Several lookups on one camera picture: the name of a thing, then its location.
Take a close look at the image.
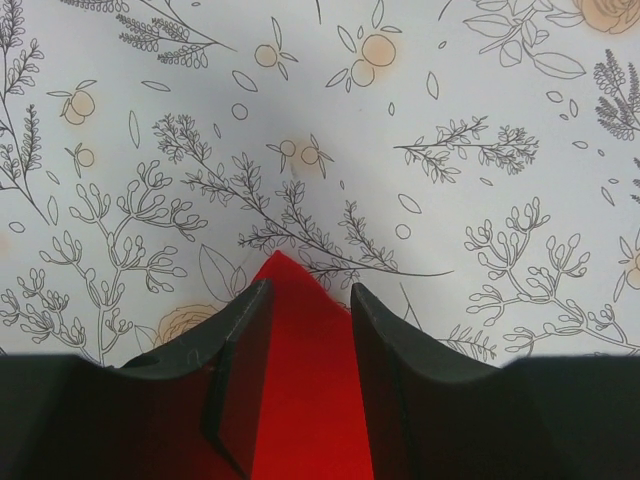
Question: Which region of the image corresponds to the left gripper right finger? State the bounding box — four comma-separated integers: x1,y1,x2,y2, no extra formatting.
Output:
351,284,639,479

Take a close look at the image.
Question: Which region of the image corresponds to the floral table cloth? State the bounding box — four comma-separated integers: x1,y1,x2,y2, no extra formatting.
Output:
1,1,639,365

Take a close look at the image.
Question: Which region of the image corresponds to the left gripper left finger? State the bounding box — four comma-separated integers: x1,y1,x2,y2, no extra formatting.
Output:
1,280,273,479

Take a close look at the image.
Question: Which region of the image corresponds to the red t shirt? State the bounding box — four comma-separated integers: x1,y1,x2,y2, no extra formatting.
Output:
252,252,373,480

